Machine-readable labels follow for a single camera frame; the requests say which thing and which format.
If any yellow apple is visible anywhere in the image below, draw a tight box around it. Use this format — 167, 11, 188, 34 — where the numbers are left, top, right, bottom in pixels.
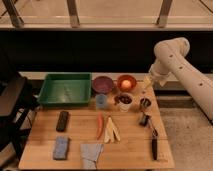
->
121, 80, 131, 89

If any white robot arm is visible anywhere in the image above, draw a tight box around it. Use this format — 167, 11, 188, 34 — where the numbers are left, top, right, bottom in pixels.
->
145, 37, 213, 124

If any small dark metal cup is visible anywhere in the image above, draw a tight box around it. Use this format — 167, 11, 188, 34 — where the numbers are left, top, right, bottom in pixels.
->
140, 98, 151, 111

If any white cup with dark contents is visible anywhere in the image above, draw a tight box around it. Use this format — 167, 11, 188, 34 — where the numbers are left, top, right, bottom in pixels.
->
114, 93, 133, 112

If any blue plastic cup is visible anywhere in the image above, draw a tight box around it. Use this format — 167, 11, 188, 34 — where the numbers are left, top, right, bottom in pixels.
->
95, 94, 107, 109

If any orange bowl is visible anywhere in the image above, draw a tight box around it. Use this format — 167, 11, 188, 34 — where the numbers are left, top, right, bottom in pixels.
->
117, 75, 137, 92

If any black binder clip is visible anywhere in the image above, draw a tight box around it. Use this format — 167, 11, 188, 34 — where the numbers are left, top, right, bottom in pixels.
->
139, 113, 150, 126

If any purple bowl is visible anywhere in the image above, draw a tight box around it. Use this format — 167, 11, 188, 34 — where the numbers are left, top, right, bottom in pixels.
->
92, 76, 114, 94

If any orange carrot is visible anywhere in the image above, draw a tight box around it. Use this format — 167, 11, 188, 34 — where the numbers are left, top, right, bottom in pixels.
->
97, 114, 104, 139

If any pale wooden utensil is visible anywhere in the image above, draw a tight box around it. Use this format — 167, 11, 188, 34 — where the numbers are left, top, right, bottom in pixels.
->
104, 117, 121, 143

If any green plastic tray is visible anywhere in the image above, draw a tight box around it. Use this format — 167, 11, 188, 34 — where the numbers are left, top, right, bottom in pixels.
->
38, 73, 92, 107

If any grey folded cloth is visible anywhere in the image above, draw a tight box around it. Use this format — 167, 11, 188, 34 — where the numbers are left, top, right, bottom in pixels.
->
81, 143, 104, 170

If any black remote control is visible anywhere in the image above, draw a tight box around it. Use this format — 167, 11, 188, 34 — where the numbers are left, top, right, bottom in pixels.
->
56, 111, 69, 132

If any blue sponge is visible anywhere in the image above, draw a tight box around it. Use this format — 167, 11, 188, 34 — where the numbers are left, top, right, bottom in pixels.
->
53, 136, 69, 160

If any dark chair at left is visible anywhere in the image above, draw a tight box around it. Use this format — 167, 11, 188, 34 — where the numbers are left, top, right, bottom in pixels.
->
0, 76, 38, 158

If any black handled peeler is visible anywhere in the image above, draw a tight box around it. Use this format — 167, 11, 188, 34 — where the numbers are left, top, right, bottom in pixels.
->
147, 116, 159, 161

